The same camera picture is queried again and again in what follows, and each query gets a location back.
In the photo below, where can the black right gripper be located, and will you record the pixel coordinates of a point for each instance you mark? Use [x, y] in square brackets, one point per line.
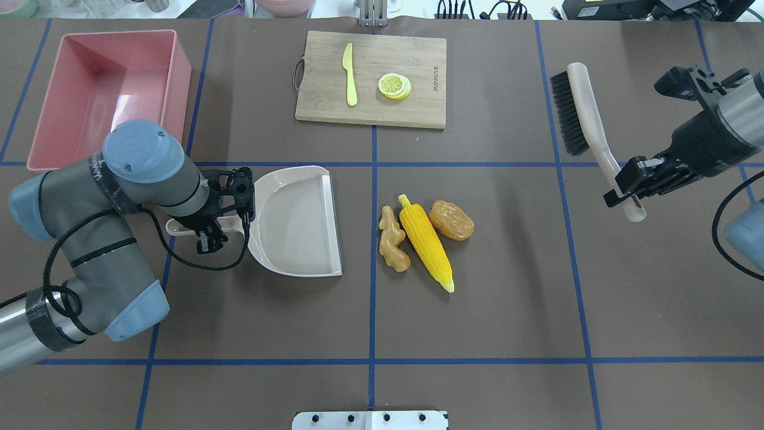
[697, 145]

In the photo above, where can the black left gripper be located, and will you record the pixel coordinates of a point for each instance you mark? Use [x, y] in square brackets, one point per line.
[207, 229]

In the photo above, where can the beige plastic dustpan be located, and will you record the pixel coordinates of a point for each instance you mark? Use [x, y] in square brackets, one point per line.
[294, 231]

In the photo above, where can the beige hand brush black bristles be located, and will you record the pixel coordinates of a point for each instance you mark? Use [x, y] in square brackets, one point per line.
[580, 121]

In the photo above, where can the tan toy ginger root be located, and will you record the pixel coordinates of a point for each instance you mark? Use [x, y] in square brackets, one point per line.
[391, 235]

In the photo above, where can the yellow toy corn cob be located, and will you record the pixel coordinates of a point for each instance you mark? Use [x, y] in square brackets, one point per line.
[426, 242]

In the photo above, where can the brown toy potato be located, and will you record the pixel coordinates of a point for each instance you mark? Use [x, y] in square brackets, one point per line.
[451, 221]

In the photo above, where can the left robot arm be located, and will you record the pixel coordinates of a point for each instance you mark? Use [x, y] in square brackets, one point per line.
[96, 279]

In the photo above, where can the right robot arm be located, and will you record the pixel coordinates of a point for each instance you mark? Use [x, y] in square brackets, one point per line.
[745, 113]

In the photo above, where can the pink plastic bin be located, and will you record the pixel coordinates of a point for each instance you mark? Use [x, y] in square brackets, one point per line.
[103, 79]

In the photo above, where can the bamboo cutting board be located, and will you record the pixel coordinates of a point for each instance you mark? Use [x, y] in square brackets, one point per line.
[321, 95]

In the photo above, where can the yellow plastic knife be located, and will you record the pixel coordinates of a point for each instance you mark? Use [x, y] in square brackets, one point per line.
[347, 63]

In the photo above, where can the yellow lemon slices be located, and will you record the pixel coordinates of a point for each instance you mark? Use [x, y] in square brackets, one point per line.
[394, 86]

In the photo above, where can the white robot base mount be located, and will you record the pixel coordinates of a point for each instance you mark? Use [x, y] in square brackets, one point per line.
[370, 419]

